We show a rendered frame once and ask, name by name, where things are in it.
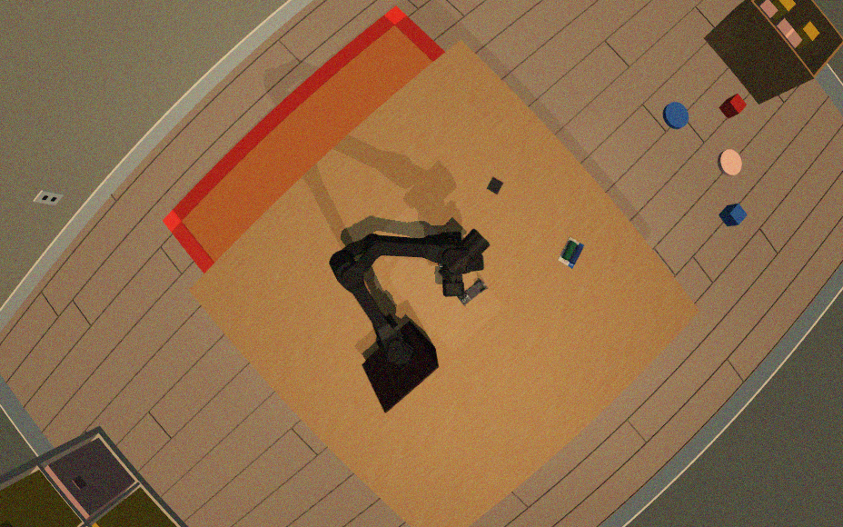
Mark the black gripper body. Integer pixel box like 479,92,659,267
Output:
441,232,464,297

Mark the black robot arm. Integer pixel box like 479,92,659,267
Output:
329,228,490,370

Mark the small dark grey square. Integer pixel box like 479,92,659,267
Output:
487,177,503,194

